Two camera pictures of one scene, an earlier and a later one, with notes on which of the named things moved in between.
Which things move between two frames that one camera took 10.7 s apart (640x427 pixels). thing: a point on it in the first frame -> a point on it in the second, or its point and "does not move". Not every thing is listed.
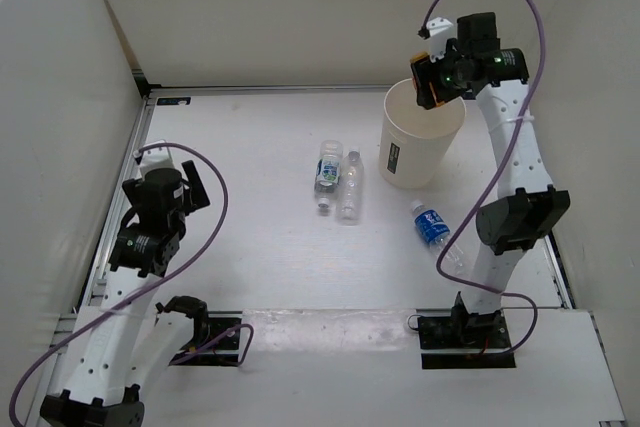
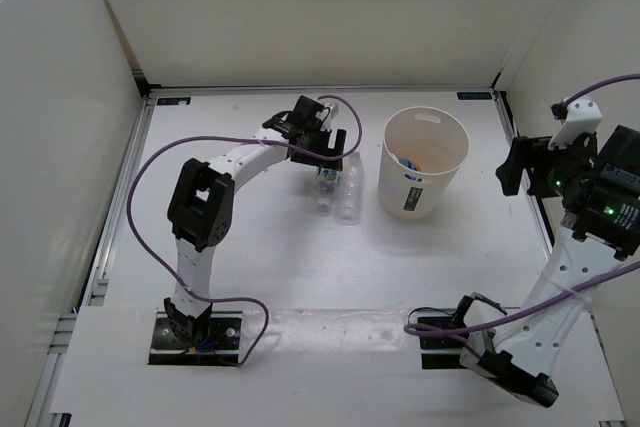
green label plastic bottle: (328, 171) does not move
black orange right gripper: (425, 72) -> (527, 153)
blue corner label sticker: (173, 100) does not move
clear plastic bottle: (350, 196) does not move
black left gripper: (194, 196) -> (325, 136)
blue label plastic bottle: (432, 228) -> (411, 165)
